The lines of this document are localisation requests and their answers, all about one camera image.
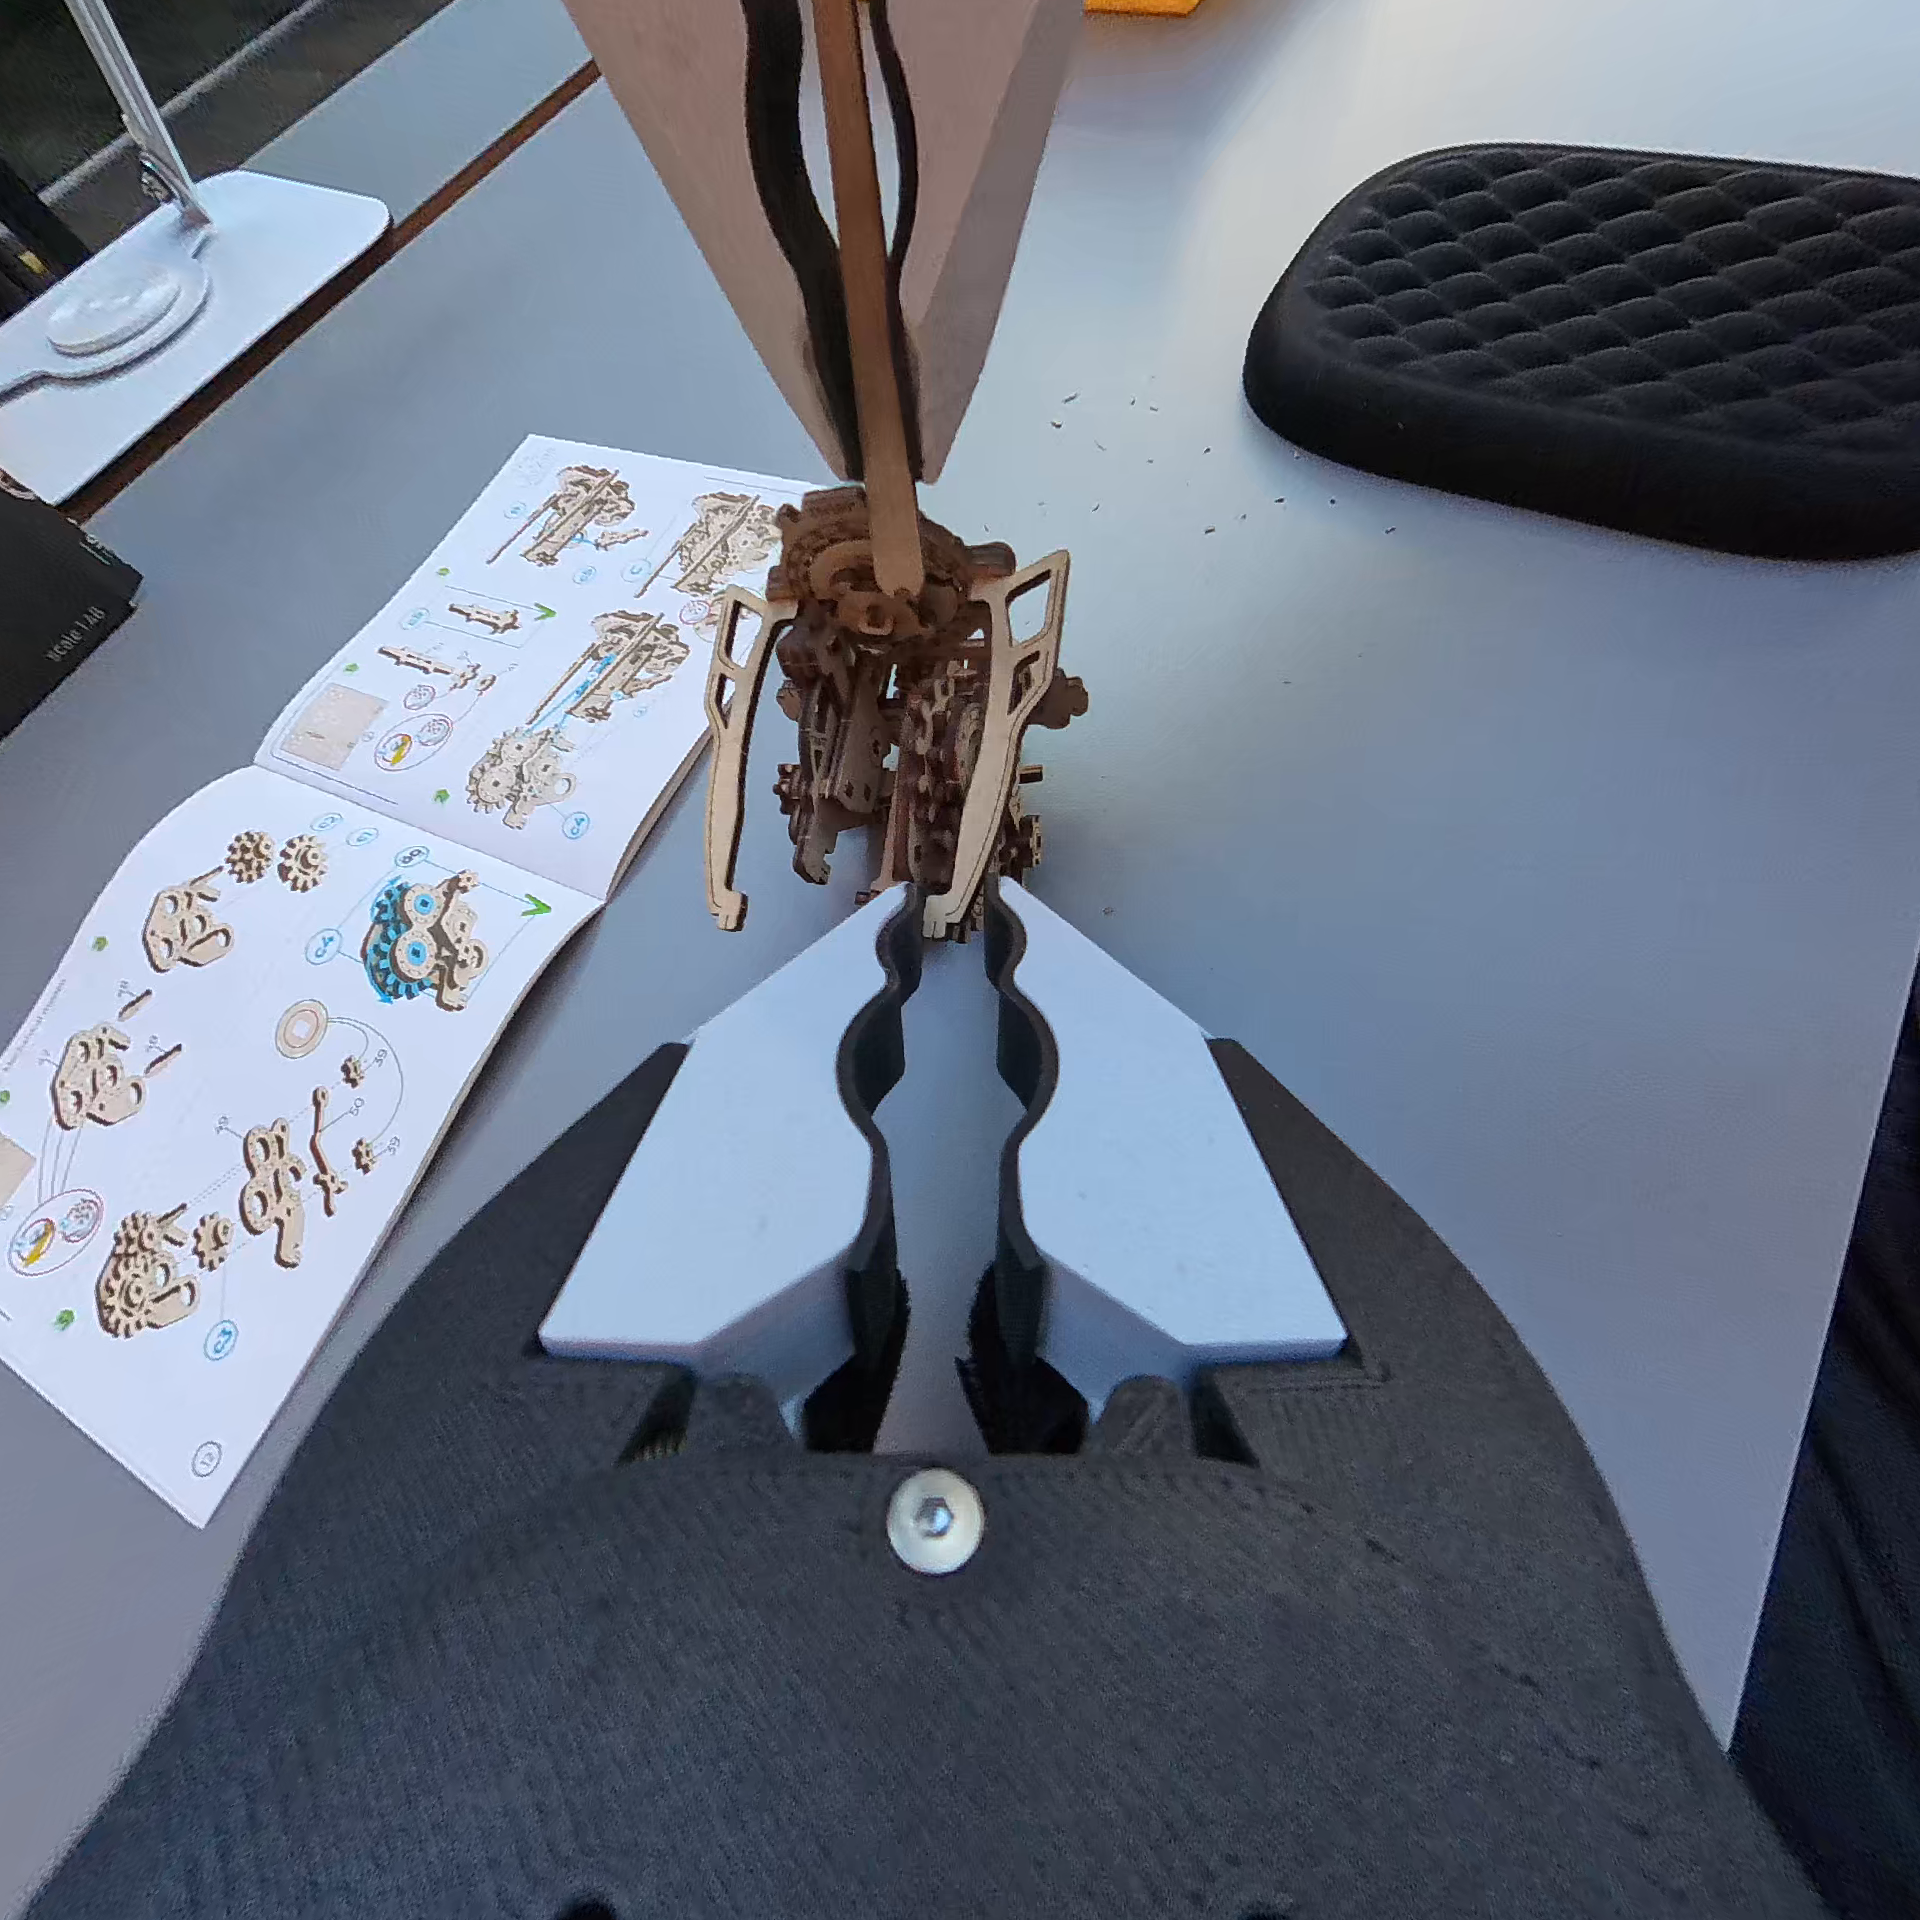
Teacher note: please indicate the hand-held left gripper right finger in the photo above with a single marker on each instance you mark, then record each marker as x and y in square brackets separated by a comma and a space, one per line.
[1170, 1202]

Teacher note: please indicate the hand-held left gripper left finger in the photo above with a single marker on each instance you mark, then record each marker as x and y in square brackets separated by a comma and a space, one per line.
[704, 1202]

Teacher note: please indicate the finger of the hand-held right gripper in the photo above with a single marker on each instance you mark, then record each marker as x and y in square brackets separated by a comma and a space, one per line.
[675, 106]
[991, 120]

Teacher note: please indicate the thin wooden stick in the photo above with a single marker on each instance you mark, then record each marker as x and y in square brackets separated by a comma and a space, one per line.
[870, 330]

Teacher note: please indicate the wooden gear model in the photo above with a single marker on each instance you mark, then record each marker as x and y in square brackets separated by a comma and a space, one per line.
[856, 704]

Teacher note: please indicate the black model kit box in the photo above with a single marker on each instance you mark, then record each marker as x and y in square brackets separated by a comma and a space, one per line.
[61, 615]

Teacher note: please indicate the assembly instruction booklet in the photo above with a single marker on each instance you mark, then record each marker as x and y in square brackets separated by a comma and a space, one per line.
[301, 1050]

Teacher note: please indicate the white flat base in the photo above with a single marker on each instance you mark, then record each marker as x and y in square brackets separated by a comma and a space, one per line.
[255, 285]

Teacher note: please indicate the black wrist rest pad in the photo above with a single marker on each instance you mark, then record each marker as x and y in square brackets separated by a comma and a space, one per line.
[1622, 347]

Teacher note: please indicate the person's dark trousers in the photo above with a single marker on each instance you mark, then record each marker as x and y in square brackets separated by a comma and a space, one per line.
[1851, 1500]

